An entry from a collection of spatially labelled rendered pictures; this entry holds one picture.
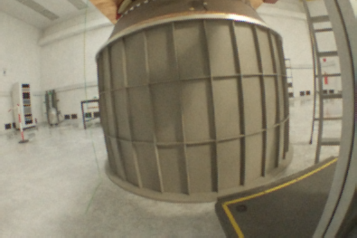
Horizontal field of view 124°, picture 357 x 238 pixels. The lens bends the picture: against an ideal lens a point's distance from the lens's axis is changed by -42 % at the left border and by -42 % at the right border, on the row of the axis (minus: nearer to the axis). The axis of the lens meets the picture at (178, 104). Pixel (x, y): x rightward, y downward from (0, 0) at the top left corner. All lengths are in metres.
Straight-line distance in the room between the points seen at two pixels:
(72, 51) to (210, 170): 8.26
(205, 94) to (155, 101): 0.31
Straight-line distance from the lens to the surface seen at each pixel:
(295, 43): 9.42
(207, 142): 1.02
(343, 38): 0.34
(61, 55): 9.10
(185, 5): 1.22
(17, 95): 8.01
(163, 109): 1.01
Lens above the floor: 0.69
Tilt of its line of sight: 3 degrees down
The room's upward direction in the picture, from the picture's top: 6 degrees counter-clockwise
